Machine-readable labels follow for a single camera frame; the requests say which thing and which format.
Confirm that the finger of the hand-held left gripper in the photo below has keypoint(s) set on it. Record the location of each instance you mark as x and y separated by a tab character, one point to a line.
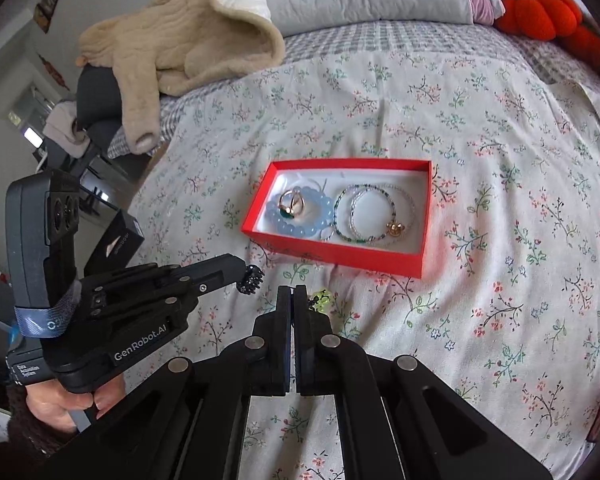
215	272
140	275

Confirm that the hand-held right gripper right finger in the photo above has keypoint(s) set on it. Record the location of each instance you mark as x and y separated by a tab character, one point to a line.
305	355

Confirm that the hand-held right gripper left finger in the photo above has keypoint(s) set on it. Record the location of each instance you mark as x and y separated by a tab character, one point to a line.
285	350

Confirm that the red cardboard box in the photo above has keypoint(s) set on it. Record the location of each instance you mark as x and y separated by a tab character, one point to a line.
330	255

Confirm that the person's left forearm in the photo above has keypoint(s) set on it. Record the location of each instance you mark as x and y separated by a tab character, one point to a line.
15	440

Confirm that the person's left hand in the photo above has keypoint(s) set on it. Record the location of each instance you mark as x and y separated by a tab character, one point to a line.
55	407

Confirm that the black cardboard box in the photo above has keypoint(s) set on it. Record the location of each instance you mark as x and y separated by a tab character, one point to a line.
117	240

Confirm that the pale cloth on chair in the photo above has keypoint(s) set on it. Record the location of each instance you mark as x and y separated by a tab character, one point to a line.
65	127

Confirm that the dark chair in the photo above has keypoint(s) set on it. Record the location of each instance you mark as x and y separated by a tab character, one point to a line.
97	100

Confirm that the beige quilted jacket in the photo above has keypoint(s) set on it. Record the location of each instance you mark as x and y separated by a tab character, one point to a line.
180	30

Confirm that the orange pumpkin plush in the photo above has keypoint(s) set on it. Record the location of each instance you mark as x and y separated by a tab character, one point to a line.
535	15

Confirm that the red wall decoration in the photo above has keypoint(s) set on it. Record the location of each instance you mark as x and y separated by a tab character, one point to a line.
52	70

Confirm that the wall poster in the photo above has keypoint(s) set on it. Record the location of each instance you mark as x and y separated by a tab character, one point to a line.
47	6

